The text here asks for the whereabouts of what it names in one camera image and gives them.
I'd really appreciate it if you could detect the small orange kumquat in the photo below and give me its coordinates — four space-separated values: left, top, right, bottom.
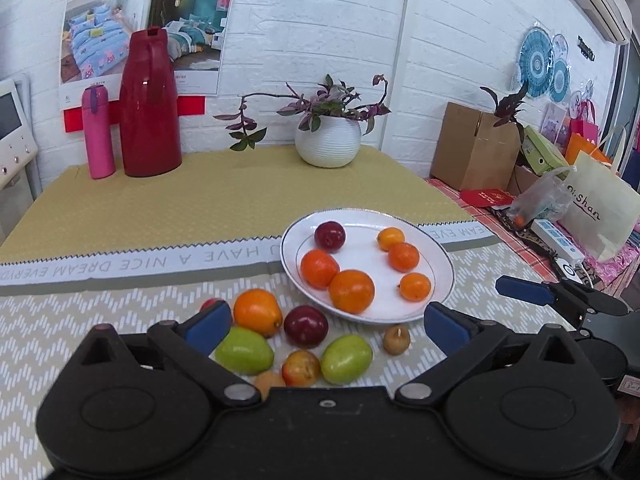
398 272 432 302

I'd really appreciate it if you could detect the dark red plum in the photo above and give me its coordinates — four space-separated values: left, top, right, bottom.
314 221 346 252
283 304 329 348

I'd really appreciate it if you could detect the large orange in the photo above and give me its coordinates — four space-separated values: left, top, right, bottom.
329 270 375 314

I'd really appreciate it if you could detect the yellow orange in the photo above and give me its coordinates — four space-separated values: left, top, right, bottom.
376 226 405 252

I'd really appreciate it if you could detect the small red fruit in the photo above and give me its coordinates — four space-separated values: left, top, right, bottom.
200 298 222 311

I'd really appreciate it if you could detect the green apple small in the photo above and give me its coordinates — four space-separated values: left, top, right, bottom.
214 326 274 376

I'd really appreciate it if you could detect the white power strip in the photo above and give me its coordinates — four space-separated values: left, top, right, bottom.
530 219 585 266

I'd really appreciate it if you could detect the orange in pile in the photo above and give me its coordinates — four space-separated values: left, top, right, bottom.
232 288 283 338

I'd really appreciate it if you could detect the brown longan fruit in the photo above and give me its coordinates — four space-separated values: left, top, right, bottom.
383 324 411 356

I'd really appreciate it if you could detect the plaid red cloth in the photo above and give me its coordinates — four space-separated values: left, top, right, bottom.
426 178 558 282

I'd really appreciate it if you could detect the small tan fruit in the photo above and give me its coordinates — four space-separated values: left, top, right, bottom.
254 370 286 400

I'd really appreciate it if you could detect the beige paper shopping bag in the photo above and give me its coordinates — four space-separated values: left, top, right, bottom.
560 152 640 262

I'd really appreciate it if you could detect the clear plastic bag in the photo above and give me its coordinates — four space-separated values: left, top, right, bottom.
506 166 577 229

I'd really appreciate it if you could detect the orange tangerine back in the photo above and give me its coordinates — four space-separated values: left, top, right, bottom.
387 242 421 273

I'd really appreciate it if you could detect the red yellow small apple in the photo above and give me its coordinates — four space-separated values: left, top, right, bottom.
281 350 321 388

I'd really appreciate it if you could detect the red envelope packet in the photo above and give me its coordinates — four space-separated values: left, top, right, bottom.
459 188 514 208

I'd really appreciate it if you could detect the green apple large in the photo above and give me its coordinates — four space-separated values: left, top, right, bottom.
320 335 373 386

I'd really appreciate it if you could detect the white round plate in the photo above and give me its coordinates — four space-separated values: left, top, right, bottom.
280 209 454 325

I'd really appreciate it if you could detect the green box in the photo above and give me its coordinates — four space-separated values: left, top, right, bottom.
522 126 568 177

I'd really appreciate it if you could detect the patterned tablecloth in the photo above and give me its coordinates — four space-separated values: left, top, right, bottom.
1 146 558 479

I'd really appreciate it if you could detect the orange paper bag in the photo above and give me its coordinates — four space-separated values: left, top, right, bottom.
564 133 611 165

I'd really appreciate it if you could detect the brown cardboard box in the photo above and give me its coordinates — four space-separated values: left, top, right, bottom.
431 102 521 191

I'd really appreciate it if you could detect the pink gift bag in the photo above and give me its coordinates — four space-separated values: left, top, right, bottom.
570 100 599 144

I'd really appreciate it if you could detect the dark purple potted plant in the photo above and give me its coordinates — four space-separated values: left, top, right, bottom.
482 80 528 142

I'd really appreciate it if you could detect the red thermos jug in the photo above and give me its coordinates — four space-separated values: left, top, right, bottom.
119 26 182 178

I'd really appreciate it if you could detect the white ribbed plant pot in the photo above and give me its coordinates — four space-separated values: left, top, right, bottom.
294 117 362 169

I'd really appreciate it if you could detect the pink water bottle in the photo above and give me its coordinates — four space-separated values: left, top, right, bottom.
81 84 115 180

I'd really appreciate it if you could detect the purple green trailing plant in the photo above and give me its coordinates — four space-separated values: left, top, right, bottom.
213 74 392 152

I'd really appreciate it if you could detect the blue round wall fan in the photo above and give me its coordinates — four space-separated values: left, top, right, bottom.
518 26 553 99

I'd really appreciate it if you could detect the bedding wall poster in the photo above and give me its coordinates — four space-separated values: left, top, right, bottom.
58 0 232 110

